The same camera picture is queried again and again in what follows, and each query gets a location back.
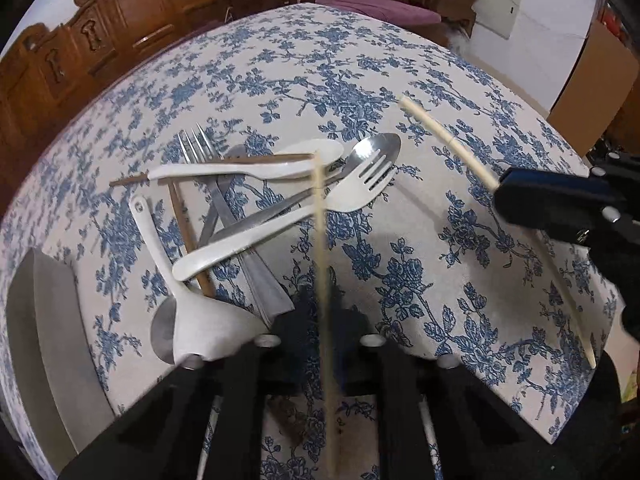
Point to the light bamboo chopstick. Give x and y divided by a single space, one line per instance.
323 293
490 182

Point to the white plastic fork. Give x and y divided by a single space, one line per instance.
355 191

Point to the white ceramic soup spoon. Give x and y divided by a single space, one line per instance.
204 327

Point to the large brown cardboard box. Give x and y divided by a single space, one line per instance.
595 90

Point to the white electrical panel box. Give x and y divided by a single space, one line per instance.
498 16

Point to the white plastic spoon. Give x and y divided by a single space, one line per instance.
328 150

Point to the blue floral tablecloth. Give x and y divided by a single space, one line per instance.
430 262

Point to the purple armchair cushion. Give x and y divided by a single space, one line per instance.
389 11

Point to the dark brown wooden chopstick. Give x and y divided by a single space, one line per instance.
263 168

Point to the metal fork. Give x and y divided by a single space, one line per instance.
270 298

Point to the carved wooden sofa bench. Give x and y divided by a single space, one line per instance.
50 74

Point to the metal rectangular tray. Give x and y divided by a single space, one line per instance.
62 396

